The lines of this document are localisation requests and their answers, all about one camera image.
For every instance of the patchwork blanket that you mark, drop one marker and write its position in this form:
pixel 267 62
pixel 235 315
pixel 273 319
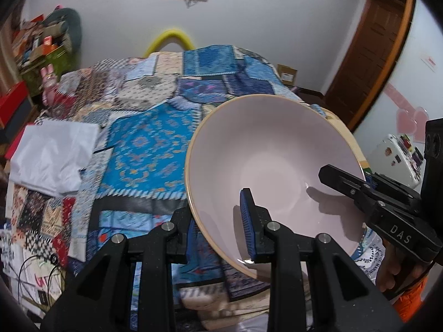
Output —
pixel 145 152

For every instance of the brown wooden door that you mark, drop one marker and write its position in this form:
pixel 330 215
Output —
pixel 373 58

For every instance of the white heart-print sliding door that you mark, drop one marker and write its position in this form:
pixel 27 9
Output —
pixel 425 86

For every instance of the cardboard box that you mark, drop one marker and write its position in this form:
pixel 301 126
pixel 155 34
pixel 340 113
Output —
pixel 287 74

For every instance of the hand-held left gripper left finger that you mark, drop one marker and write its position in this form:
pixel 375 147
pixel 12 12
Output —
pixel 180 238

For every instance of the person's right hand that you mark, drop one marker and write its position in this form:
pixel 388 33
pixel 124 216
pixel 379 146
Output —
pixel 394 269

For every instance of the striped brown curtain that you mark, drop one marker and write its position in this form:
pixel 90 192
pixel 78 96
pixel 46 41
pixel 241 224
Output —
pixel 7 41

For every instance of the green storage box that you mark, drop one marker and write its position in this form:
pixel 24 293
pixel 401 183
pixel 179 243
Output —
pixel 52 65

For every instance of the white folded cloth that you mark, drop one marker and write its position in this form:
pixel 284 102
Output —
pixel 52 155

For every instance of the pink bowl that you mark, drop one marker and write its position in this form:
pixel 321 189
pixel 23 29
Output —
pixel 270 152

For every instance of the grey neck pillow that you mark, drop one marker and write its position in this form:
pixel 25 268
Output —
pixel 74 24

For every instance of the yellow foam tube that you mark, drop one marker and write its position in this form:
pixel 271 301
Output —
pixel 169 34

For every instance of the pile of colourful clutter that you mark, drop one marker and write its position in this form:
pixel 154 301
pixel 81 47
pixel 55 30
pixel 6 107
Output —
pixel 34 38

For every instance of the pink rabbit toy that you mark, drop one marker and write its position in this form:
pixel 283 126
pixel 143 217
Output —
pixel 49 86

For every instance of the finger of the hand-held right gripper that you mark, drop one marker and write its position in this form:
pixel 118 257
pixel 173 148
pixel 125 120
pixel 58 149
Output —
pixel 398 190
pixel 342 183

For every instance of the red box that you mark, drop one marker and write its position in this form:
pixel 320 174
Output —
pixel 14 103

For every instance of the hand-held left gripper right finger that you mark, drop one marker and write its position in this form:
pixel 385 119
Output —
pixel 246 221

